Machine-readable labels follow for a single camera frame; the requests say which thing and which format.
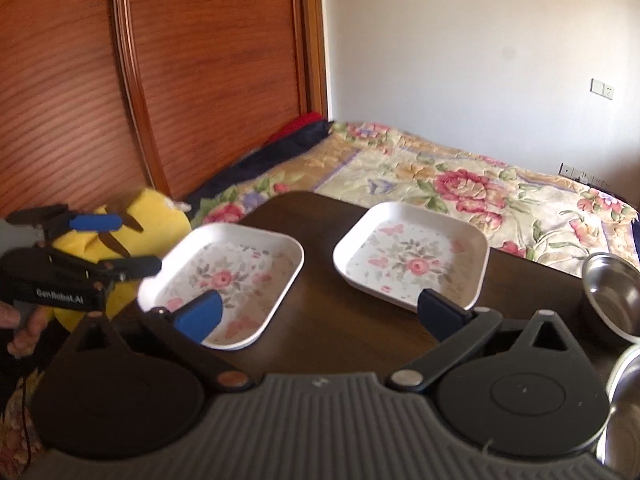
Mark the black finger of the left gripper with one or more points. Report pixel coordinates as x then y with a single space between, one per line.
130 269

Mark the person's left hand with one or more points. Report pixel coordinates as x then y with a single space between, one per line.
25 334

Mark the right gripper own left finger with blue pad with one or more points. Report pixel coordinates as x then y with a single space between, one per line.
183 332

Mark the floral bed blanket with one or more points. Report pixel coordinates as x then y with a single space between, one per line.
547 219

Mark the wooden louvered wardrobe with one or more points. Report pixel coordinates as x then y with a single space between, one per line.
100 97

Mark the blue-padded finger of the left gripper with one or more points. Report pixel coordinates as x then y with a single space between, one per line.
56 220

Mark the white floral square plate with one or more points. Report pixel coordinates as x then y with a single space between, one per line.
251 269
395 250

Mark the steel bowl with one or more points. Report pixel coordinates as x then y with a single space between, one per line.
618 447
610 298

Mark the wall socket strip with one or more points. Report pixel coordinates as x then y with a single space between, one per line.
583 177

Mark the yellow plush toy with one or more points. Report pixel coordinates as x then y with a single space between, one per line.
152 224

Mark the red and navy bedding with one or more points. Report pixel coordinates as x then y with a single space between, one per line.
293 140

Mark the white wall switch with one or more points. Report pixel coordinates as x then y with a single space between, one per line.
600 88

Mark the right gripper own right finger with black pad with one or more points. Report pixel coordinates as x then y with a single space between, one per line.
460 335

